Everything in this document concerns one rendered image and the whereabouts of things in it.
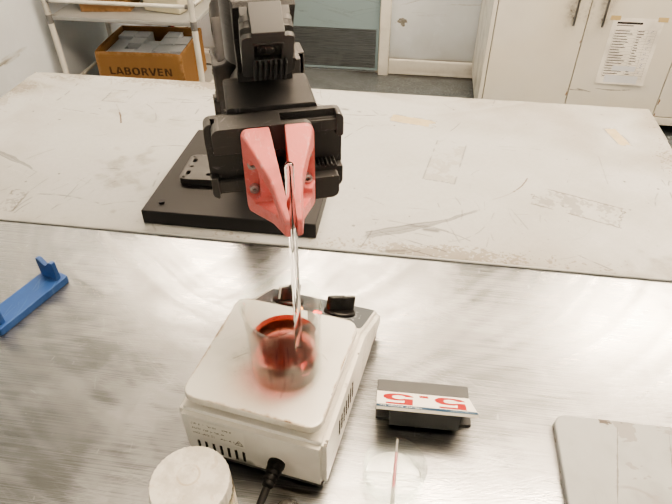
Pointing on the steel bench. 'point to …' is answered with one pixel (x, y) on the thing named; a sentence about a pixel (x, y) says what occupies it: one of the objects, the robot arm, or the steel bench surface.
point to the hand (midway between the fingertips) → (292, 220)
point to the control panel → (355, 315)
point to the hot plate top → (212, 384)
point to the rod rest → (31, 295)
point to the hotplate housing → (283, 463)
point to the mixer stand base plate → (613, 461)
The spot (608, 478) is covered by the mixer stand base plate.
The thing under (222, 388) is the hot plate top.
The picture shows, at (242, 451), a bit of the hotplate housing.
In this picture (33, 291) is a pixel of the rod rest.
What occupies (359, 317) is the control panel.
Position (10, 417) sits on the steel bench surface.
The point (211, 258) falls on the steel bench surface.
